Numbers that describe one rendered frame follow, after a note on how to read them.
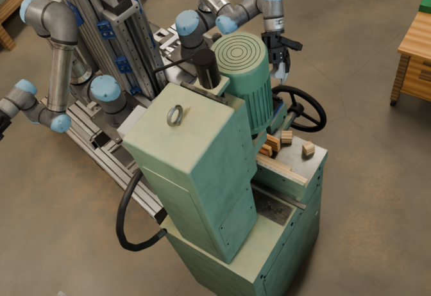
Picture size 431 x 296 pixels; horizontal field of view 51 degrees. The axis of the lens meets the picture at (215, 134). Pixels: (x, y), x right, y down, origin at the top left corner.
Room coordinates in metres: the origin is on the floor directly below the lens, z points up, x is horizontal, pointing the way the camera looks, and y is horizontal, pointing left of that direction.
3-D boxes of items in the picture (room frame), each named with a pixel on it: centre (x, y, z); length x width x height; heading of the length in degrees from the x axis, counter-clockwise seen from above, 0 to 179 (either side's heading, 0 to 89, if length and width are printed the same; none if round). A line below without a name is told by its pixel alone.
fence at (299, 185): (0.94, -0.05, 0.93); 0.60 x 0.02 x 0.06; 43
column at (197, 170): (0.71, 0.08, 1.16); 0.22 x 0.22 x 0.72; 43
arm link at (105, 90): (1.40, 0.41, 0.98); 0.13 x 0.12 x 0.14; 46
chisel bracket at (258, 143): (0.90, -0.11, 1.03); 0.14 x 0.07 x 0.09; 133
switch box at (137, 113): (0.80, 0.20, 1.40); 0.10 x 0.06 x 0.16; 133
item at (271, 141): (1.00, -0.15, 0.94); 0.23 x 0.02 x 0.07; 43
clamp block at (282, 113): (1.10, -0.22, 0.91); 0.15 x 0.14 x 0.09; 43
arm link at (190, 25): (1.66, -0.03, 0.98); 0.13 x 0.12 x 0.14; 114
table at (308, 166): (1.04, -0.16, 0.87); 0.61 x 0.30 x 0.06; 43
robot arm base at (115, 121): (1.40, 0.40, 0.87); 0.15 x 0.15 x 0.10
